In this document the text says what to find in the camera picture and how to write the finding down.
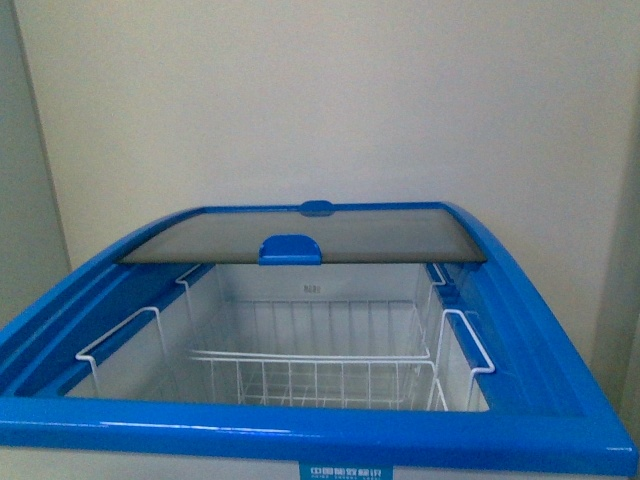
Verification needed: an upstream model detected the blue lid handle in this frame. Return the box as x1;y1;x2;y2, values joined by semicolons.
299;200;335;217
258;234;322;266

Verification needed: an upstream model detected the glass sliding freezer lid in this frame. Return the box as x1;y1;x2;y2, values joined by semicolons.
121;209;486;266

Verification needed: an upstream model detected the rear blue lid handle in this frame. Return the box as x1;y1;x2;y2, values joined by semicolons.
299;200;335;217

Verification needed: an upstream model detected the white wire freezer basket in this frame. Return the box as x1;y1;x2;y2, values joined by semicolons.
69;264;496;411

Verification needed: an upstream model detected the blue energy label sticker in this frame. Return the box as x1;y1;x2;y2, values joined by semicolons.
298;463;394;480

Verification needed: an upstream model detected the white blue chest freezer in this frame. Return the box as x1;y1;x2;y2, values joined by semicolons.
1;202;639;479

